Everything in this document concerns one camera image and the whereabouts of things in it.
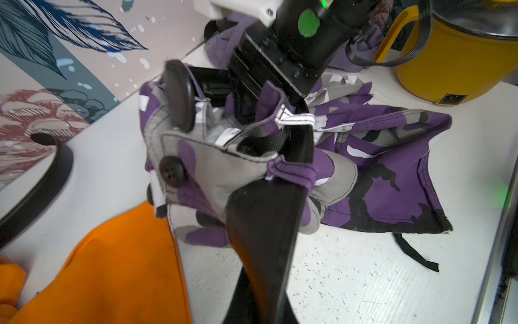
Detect yellow object beside spool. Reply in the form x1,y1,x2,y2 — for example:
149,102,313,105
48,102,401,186
395,1,517,105

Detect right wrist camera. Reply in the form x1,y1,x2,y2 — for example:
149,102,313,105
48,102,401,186
193,0,284,27

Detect plain purple garment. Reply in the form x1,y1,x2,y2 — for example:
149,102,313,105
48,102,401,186
205,12,384,73

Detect black leather belt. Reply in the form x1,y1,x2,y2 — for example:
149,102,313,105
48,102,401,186
1,133,74,247

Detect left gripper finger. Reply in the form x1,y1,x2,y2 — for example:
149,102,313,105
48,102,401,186
224,179,308,323

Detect purple camouflage trousers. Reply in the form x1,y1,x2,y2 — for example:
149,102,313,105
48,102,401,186
146,83,452,271

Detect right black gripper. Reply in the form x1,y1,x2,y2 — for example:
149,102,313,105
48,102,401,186
229,0,380,99

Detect orange trousers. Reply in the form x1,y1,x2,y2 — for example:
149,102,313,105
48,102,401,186
1,202,192,323

